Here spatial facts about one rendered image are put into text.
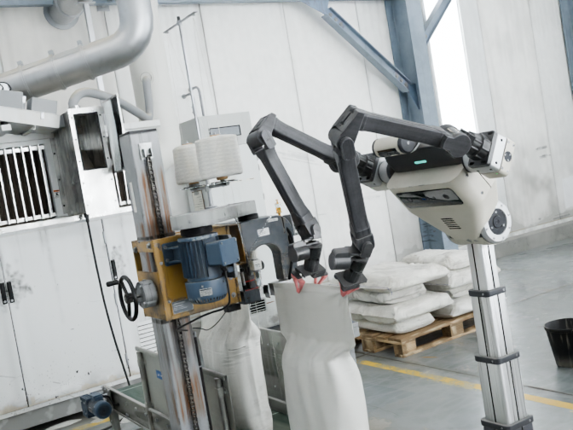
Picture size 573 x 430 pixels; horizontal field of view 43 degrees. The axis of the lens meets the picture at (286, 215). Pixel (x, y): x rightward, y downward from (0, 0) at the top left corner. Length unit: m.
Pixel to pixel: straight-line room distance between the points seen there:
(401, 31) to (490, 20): 1.68
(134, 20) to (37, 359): 2.48
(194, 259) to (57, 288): 2.92
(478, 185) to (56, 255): 3.59
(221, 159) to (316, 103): 5.48
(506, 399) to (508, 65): 7.77
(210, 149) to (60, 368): 3.15
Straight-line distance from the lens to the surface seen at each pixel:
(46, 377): 5.54
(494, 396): 2.94
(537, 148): 10.53
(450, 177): 2.55
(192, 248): 2.66
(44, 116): 5.18
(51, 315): 5.50
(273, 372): 3.81
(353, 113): 2.17
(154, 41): 6.27
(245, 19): 7.89
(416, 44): 8.70
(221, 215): 2.71
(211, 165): 2.71
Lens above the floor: 1.49
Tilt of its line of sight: 3 degrees down
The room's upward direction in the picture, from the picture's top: 10 degrees counter-clockwise
